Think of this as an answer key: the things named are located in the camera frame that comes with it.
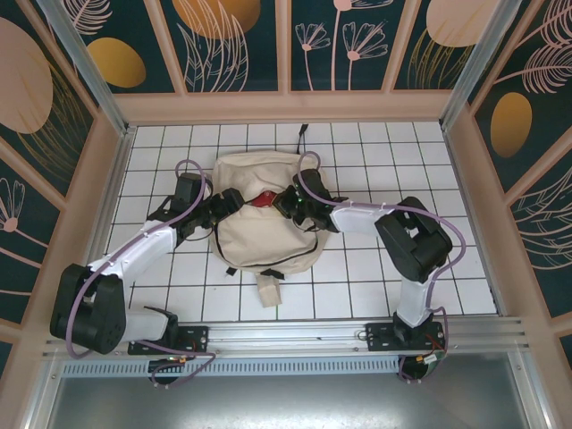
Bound red wallet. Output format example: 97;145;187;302
248;190;281;210

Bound beige canvas backpack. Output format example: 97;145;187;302
208;123;330;309

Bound small wiring connector board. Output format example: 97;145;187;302
149;356;189;386
399;352;448;384

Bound grey metal sheet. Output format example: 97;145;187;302
44;377;537;429

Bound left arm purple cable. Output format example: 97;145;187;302
64;158;220;389

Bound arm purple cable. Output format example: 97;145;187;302
64;158;220;389
297;150;468;385

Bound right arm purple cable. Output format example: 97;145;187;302
297;150;468;385

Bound aluminium mounting rail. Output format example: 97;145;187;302
42;316;531;358

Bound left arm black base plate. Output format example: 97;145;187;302
128;324;211;357

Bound aluminium corner post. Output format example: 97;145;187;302
38;0;135;135
440;0;533;129

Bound slotted grey cable tray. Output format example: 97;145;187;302
60;359;403;379

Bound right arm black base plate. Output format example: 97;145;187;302
365;321;448;354

